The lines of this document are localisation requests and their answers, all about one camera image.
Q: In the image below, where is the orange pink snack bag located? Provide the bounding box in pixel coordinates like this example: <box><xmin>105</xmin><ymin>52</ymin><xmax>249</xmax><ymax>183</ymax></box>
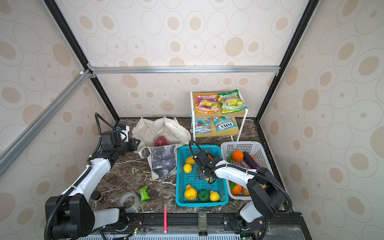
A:
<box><xmin>194</xmin><ymin>94</ymin><xmax>219</xmax><ymax>114</ymax></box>

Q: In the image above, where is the teal red snack bag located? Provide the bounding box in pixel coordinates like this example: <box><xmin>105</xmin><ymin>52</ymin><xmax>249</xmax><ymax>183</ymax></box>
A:
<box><xmin>190</xmin><ymin>117</ymin><xmax>212</xmax><ymax>135</ymax></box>

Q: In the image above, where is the green avocado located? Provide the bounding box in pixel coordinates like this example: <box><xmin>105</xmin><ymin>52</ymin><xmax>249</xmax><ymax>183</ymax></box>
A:
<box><xmin>197</xmin><ymin>190</ymin><xmax>210</xmax><ymax>203</ymax></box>

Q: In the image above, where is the green crumpled wrapper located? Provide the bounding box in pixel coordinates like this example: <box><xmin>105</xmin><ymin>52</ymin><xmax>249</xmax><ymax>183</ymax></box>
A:
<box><xmin>139</xmin><ymin>186</ymin><xmax>150</xmax><ymax>202</ymax></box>

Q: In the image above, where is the pink marker pen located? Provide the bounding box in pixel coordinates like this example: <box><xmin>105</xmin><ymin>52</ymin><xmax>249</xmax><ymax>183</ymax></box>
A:
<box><xmin>164</xmin><ymin>204</ymin><xmax>168</xmax><ymax>234</ymax></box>

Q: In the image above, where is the pink dragon fruit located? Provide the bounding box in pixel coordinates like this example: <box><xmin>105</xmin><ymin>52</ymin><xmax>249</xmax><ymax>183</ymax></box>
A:
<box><xmin>155</xmin><ymin>136</ymin><xmax>168</xmax><ymax>147</ymax></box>

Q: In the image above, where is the cream canvas tote bag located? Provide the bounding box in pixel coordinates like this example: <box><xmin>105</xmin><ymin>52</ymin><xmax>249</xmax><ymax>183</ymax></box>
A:
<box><xmin>132</xmin><ymin>117</ymin><xmax>191</xmax><ymax>180</ymax></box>

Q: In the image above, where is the small dark bottle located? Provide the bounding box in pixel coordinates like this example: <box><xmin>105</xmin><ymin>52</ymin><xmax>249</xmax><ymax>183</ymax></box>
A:
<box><xmin>91</xmin><ymin>191</ymin><xmax>108</xmax><ymax>205</ymax></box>

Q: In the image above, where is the horizontal aluminium frame bar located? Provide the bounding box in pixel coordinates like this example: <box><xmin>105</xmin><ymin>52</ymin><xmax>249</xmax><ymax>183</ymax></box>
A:
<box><xmin>91</xmin><ymin>66</ymin><xmax>280</xmax><ymax>74</ymax></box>

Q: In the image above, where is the green Fox's candy bag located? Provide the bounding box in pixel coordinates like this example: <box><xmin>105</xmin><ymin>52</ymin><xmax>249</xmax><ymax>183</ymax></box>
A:
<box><xmin>213</xmin><ymin>116</ymin><xmax>237</xmax><ymax>133</ymax></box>

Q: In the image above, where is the clear tape roll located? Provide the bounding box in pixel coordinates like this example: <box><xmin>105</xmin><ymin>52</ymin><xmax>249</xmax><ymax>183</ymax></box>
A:
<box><xmin>119</xmin><ymin>192</ymin><xmax>140</xmax><ymax>213</ymax></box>

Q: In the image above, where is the diagonal aluminium frame bar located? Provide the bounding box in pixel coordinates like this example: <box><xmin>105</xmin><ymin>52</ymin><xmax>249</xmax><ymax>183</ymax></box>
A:
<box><xmin>1</xmin><ymin>70</ymin><xmax>91</xmax><ymax>175</ymax></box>

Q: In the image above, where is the green yellow snack bag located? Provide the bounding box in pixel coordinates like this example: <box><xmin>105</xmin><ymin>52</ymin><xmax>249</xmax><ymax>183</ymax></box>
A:
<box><xmin>218</xmin><ymin>90</ymin><xmax>247</xmax><ymax>114</ymax></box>

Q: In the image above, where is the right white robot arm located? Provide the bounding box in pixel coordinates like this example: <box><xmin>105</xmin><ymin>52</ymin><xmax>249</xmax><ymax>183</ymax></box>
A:
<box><xmin>189</xmin><ymin>140</ymin><xmax>293</xmax><ymax>229</ymax></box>

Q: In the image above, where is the orange fruit in white basket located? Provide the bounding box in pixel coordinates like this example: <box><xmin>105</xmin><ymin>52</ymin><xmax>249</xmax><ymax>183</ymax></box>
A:
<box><xmin>232</xmin><ymin>151</ymin><xmax>244</xmax><ymax>163</ymax></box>

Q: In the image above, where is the yellow lemon front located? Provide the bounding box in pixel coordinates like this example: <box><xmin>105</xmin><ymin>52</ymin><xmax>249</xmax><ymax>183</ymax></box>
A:
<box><xmin>210</xmin><ymin>191</ymin><xmax>220</xmax><ymax>202</ymax></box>

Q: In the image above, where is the white plastic basket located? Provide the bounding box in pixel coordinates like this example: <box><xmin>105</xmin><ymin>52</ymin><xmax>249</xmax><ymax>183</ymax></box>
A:
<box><xmin>221</xmin><ymin>141</ymin><xmax>274</xmax><ymax>201</ymax></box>

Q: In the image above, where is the teal plastic basket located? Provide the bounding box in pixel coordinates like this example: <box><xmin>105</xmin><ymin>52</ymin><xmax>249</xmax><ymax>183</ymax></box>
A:
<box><xmin>176</xmin><ymin>146</ymin><xmax>229</xmax><ymax>208</ymax></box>

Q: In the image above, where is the white wooden two-tier shelf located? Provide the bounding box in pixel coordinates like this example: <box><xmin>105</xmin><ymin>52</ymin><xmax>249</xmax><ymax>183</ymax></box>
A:
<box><xmin>190</xmin><ymin>91</ymin><xmax>249</xmax><ymax>141</ymax></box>

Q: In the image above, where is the bumpy yellow citron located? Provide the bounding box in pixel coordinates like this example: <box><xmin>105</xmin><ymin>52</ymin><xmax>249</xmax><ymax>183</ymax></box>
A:
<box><xmin>186</xmin><ymin>156</ymin><xmax>196</xmax><ymax>166</ymax></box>

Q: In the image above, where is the small yellow lemon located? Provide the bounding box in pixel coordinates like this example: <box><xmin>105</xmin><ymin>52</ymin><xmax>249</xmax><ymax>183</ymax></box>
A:
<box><xmin>183</xmin><ymin>164</ymin><xmax>193</xmax><ymax>173</ymax></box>

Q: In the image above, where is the purple eggplant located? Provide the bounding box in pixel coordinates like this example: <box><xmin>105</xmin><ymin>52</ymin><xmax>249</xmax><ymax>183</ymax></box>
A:
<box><xmin>243</xmin><ymin>152</ymin><xmax>261</xmax><ymax>170</ymax></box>

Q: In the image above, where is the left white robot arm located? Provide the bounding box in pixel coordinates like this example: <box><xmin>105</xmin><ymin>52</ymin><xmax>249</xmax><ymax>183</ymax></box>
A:
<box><xmin>44</xmin><ymin>113</ymin><xmax>140</xmax><ymax>240</ymax></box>

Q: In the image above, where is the large bumpy yellow lemon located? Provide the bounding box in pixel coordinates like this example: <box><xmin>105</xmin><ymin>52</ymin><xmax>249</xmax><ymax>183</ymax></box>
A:
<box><xmin>184</xmin><ymin>185</ymin><xmax>198</xmax><ymax>201</ymax></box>

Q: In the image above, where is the small orange pumpkin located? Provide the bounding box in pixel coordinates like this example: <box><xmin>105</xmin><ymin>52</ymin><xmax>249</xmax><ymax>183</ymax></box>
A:
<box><xmin>229</xmin><ymin>181</ymin><xmax>243</xmax><ymax>196</ymax></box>

